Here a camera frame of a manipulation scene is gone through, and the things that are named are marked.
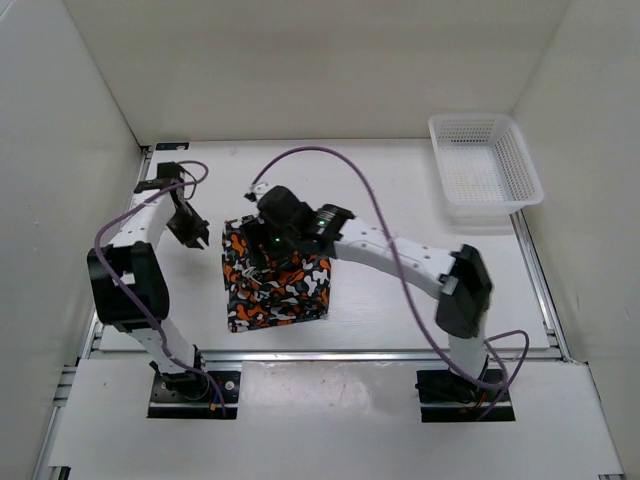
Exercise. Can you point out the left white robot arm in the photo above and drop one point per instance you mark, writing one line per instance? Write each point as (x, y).
(129, 290)

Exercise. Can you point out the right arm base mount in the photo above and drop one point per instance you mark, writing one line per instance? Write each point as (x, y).
(447, 398)

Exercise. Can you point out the front aluminium rail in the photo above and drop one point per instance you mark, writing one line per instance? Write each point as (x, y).
(336, 355)

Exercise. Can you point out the white plastic mesh basket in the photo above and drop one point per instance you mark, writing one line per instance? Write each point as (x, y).
(485, 168)

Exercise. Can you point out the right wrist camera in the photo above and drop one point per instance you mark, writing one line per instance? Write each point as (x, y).
(257, 191)

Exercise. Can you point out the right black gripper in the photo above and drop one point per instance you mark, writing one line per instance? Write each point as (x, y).
(257, 231)

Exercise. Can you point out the dark corner label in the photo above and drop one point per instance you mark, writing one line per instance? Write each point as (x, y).
(172, 146)

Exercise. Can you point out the orange camouflage shorts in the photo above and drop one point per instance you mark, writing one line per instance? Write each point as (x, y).
(262, 298)

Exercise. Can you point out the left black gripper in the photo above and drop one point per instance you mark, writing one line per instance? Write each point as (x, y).
(189, 238)

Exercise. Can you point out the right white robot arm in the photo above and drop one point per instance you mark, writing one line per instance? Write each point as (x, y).
(458, 281)

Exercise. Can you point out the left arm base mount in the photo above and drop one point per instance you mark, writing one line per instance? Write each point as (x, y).
(191, 396)

